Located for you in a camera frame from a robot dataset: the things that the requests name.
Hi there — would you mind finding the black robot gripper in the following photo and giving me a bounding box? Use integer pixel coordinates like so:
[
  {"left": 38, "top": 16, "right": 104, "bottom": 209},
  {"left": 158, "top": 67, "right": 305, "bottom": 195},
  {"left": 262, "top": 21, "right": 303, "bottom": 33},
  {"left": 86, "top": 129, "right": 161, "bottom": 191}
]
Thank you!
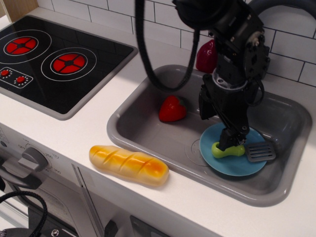
[{"left": 198, "top": 74, "right": 258, "bottom": 151}]

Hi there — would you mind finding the green handled grey spatula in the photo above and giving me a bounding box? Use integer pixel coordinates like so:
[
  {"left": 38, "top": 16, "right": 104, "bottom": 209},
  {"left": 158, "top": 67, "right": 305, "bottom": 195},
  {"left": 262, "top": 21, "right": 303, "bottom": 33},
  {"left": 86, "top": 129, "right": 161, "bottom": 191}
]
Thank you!
[{"left": 211, "top": 142, "right": 276, "bottom": 162}]

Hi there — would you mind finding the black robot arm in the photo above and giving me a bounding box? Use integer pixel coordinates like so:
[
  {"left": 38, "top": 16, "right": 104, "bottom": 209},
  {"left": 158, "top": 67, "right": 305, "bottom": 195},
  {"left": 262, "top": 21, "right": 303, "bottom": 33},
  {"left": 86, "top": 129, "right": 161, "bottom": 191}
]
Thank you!
[{"left": 175, "top": 0, "right": 270, "bottom": 151}]

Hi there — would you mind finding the blue plastic plate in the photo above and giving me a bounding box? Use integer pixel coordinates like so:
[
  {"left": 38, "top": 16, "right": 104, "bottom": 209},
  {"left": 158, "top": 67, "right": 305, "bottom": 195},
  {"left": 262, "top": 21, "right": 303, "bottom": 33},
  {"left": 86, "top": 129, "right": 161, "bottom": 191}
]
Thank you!
[{"left": 199, "top": 122, "right": 267, "bottom": 177}]

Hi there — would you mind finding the grey plastic sink basin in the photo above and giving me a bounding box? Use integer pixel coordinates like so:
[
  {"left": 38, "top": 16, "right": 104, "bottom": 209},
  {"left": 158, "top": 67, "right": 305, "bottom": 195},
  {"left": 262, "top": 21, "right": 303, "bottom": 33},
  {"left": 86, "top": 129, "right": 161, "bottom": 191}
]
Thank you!
[{"left": 107, "top": 71, "right": 312, "bottom": 206}]

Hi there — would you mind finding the red toy strawberry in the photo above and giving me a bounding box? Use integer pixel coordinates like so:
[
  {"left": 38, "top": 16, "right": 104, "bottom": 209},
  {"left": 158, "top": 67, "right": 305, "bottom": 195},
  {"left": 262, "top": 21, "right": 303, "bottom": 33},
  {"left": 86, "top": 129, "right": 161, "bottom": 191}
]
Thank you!
[{"left": 158, "top": 95, "right": 187, "bottom": 122}]

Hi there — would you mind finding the dark red toy pepper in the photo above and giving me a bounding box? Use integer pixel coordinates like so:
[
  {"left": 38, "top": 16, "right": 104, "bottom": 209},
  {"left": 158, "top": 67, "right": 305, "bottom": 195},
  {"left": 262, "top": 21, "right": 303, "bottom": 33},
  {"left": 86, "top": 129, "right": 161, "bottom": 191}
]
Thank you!
[{"left": 196, "top": 39, "right": 218, "bottom": 74}]

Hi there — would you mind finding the toy bread loaf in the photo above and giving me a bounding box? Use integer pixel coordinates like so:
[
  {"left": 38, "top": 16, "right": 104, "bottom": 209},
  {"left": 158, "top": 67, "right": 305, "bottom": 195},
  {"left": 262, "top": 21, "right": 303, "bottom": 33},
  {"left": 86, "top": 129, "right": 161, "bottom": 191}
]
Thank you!
[{"left": 89, "top": 145, "right": 169, "bottom": 187}]

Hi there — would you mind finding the dark grey faucet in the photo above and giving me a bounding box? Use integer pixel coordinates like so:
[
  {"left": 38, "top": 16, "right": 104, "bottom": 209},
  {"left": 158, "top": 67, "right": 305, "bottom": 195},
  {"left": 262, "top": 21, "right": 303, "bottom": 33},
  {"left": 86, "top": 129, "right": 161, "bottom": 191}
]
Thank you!
[{"left": 248, "top": 0, "right": 316, "bottom": 31}]

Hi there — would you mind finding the toy oven front panel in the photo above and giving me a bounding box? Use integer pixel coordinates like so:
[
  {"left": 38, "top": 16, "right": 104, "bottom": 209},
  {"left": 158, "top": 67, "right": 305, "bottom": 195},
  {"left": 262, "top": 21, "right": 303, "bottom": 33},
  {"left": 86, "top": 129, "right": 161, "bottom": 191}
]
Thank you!
[{"left": 0, "top": 125, "right": 176, "bottom": 237}]

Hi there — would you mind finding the black toy stovetop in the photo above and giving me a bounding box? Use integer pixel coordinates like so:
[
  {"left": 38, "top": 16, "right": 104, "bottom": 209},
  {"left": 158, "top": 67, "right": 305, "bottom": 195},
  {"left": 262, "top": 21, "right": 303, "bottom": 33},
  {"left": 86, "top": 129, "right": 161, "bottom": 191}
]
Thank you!
[{"left": 0, "top": 16, "right": 138, "bottom": 120}]

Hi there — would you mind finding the grey oven knob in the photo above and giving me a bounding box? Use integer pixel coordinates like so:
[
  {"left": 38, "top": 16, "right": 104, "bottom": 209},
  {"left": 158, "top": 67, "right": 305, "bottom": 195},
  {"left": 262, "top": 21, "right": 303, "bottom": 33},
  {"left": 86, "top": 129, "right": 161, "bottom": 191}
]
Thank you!
[{"left": 18, "top": 147, "right": 48, "bottom": 172}]

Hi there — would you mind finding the black braided cable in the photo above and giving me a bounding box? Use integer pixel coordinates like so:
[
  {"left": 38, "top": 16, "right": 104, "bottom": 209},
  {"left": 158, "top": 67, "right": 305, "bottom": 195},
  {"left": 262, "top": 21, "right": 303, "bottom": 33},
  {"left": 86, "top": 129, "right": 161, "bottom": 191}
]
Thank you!
[
  {"left": 0, "top": 191, "right": 49, "bottom": 237},
  {"left": 134, "top": 0, "right": 200, "bottom": 92}
]

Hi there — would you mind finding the black braided cable lower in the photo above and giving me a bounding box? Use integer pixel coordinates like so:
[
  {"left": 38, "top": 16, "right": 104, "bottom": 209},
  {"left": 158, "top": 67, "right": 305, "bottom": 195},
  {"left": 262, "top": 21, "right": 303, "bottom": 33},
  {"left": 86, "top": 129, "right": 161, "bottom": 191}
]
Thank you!
[{"left": 0, "top": 191, "right": 49, "bottom": 237}]

